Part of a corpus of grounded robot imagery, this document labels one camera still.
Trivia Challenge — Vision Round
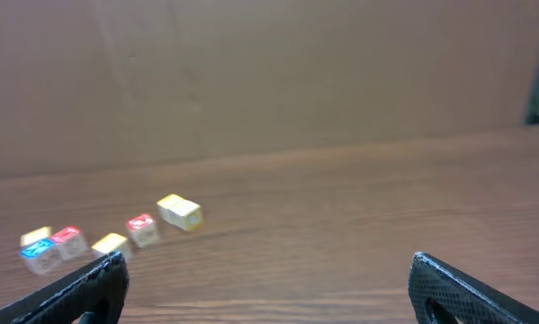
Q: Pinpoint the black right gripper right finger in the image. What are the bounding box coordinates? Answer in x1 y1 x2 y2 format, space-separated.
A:
408 252 539 324

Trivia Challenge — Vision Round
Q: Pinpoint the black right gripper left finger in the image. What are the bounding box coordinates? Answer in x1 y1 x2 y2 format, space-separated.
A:
0 251 130 324

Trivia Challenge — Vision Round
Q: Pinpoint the yellow wooden block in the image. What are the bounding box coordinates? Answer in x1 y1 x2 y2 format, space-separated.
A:
157 194 184 224
91 233 132 259

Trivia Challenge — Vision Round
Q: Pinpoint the red M wooden block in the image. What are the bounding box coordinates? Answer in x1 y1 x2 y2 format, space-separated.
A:
50 226 89 260

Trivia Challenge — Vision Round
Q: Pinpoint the blue X wooden block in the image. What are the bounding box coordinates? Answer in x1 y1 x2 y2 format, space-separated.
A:
20 238 63 275

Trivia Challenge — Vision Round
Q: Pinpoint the red top wooden block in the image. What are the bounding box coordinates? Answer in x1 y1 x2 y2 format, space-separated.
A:
126 213 159 248

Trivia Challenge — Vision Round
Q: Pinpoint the yellow block beside M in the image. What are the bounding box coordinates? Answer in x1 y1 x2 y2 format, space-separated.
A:
20 226 52 247

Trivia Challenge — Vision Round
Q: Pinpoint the yellow top wooden block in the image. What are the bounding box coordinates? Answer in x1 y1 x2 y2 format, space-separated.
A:
157 194 184 224

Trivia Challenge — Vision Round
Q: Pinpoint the plain cream wooden block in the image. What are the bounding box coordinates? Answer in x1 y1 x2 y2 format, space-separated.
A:
169 200 203 231

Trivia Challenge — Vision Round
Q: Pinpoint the cardboard backdrop panel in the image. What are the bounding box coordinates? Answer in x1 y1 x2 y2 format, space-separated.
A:
0 0 539 177

